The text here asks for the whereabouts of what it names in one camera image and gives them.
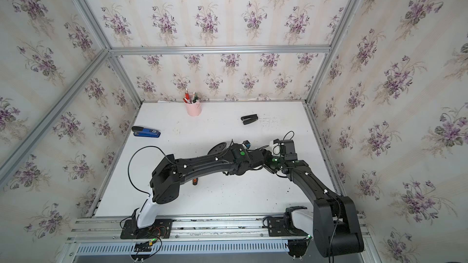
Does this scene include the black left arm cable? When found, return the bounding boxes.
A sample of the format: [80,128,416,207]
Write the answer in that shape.
[127,145,173,196]

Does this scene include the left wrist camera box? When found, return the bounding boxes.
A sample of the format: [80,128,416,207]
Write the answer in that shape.
[243,140,251,149]

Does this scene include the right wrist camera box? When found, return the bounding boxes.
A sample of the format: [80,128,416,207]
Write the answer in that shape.
[272,139,297,161]

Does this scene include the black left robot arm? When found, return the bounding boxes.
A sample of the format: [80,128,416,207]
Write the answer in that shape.
[132,141,272,231]

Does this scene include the aluminium front rail frame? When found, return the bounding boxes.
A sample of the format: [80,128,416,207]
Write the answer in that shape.
[54,213,383,263]

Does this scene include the black stapler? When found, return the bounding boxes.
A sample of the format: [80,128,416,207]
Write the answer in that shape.
[241,114,258,125]

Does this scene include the pink pen holder cup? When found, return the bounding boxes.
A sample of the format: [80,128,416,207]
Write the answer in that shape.
[185,101,202,117]

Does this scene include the blue stapler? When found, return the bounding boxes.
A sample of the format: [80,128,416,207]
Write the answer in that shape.
[131,126,161,138]

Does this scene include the pens in pink cup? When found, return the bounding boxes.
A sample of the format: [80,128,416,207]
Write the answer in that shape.
[183,89,200,104]

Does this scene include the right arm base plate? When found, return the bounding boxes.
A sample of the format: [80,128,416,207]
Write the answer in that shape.
[262,216,308,237]

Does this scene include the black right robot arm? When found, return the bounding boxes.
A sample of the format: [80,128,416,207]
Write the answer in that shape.
[264,155,364,258]

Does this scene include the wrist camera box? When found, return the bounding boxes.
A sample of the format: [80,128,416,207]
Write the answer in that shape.
[243,140,251,149]
[272,139,297,161]

